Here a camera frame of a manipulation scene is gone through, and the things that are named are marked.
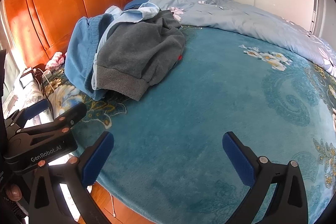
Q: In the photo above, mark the light blue floral quilt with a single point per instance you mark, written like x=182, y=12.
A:
x=236, y=19

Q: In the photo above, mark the teal floral blanket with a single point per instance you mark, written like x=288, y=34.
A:
x=183, y=108

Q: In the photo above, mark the grey sweater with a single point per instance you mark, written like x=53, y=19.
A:
x=139, y=50

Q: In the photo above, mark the pink patterned cloth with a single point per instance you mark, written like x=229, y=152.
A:
x=55, y=61

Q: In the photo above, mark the orange wooden headboard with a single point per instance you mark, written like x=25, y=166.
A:
x=52, y=3

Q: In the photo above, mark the light blue shirt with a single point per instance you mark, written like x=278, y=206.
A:
x=131, y=14

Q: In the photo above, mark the person's left hand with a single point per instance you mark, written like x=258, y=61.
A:
x=13, y=192

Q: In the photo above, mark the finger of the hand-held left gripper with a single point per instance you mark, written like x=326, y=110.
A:
x=35, y=109
x=73, y=112

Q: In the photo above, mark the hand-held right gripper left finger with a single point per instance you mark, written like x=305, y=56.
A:
x=98, y=158

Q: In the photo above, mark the bedside cabinet with floral cover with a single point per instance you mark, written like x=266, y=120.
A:
x=31, y=92

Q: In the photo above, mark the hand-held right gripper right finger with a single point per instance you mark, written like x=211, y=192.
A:
x=237, y=158

